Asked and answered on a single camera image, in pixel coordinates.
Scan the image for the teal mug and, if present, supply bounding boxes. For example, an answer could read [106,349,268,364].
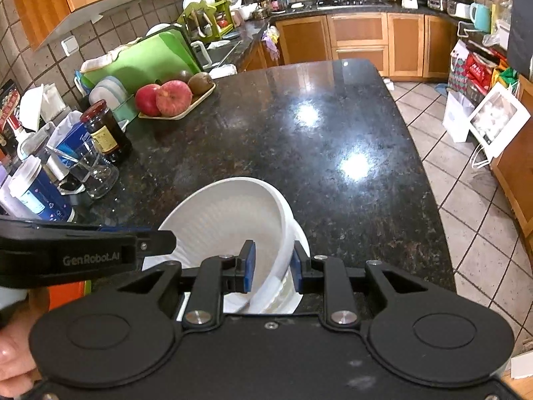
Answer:
[470,3,492,33]

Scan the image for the black apron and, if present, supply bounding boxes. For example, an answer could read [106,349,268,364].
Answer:
[507,0,533,80]

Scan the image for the purple water bottle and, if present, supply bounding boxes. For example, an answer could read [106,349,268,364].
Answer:
[0,171,14,217]

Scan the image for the wooden base cabinets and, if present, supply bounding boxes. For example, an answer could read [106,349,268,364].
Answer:
[242,12,459,80]

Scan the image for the white plastic bag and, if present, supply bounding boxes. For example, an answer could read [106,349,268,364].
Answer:
[19,84,68,132]

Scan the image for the green cutting board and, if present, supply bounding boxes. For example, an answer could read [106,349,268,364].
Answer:
[81,29,204,88]

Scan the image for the blue paper cup white lid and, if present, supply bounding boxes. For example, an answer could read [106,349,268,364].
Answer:
[8,159,76,223]

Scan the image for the white ribbed plastic bowl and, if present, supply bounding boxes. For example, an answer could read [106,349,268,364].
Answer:
[158,177,294,313]
[142,223,311,322]

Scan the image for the stack of plastic containers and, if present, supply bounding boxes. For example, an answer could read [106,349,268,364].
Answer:
[88,76,138,113]

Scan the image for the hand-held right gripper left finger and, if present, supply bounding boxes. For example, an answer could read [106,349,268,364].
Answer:
[118,239,257,329]

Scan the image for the light red apple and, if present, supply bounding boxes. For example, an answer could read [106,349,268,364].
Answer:
[156,80,194,118]

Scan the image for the white paper bag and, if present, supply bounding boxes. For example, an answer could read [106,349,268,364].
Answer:
[442,89,480,143]

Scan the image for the person's left hand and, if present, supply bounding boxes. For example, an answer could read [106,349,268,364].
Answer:
[0,325,39,386]

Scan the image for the tall wooden cabinet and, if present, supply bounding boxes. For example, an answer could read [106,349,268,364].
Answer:
[491,75,533,238]

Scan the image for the beige fruit tray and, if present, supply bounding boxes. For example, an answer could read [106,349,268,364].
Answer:
[137,82,218,121]

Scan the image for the clear plastic container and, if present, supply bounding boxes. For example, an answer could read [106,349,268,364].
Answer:
[17,121,57,159]

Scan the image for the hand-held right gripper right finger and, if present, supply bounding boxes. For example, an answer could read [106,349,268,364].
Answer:
[291,239,430,328]

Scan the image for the sink faucet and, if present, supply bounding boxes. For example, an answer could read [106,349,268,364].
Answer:
[191,42,213,70]

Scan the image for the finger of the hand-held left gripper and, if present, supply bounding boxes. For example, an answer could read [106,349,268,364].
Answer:
[100,226,178,258]

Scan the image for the clear glass cup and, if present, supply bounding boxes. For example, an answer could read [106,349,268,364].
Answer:
[45,137,120,200]

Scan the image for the dark snack bag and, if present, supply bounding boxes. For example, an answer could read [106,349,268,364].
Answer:
[0,81,22,134]

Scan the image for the gas stove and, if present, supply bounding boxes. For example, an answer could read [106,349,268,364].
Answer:
[316,0,392,9]

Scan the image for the green dish rack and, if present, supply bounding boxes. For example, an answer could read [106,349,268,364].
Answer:
[177,0,234,38]

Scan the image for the orange plastic plate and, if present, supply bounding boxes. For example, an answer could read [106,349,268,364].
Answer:
[48,281,88,311]

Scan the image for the white windowed box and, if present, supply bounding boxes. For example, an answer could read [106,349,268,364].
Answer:
[470,82,532,158]

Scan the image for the metal spoon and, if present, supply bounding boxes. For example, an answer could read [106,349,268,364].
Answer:
[46,146,84,168]

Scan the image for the clear oil bottle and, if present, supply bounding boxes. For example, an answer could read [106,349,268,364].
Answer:
[491,0,513,34]

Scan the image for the white dish cloth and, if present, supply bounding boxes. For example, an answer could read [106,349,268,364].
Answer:
[80,37,143,74]

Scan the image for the dark sauce jar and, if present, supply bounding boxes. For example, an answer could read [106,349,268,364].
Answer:
[80,100,133,166]

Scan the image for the red patterned bags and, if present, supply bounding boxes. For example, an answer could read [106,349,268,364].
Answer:
[447,39,519,105]

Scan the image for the purple rubber gloves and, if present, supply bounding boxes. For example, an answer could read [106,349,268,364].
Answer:
[262,25,281,61]

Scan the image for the blue tissue pack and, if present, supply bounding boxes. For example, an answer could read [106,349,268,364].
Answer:
[54,123,91,163]

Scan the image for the dark red apple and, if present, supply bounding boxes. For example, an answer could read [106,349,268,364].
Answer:
[134,84,163,117]

